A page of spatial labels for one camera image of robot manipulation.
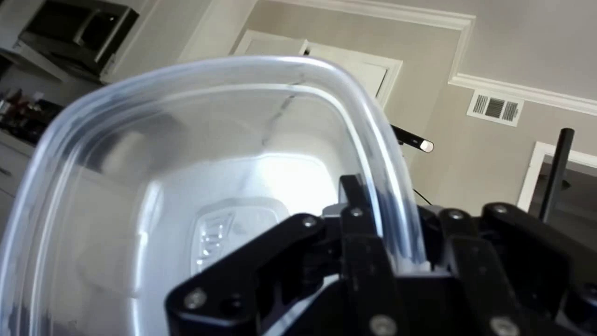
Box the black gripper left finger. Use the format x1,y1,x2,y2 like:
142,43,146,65
164,174,401,336

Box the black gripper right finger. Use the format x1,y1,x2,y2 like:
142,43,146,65
435,202,597,336

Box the clear plastic lunch box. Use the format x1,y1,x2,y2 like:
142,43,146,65
0,54,431,336

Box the black tripod pole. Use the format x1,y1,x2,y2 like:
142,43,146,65
537,127,577,222

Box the white air vent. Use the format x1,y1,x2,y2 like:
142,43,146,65
465,88,526,129

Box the white door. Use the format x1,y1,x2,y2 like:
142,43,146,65
231,28,405,110

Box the dark microwave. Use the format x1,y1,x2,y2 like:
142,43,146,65
17,0,140,80

